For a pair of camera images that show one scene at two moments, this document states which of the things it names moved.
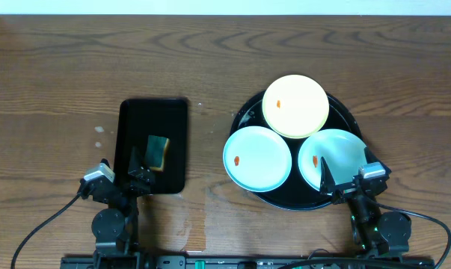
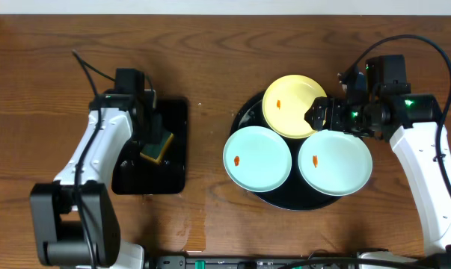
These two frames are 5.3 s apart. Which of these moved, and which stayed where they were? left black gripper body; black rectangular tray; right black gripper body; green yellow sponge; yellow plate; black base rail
Moved: green yellow sponge; left black gripper body; right black gripper body
Stayed: black base rail; yellow plate; black rectangular tray
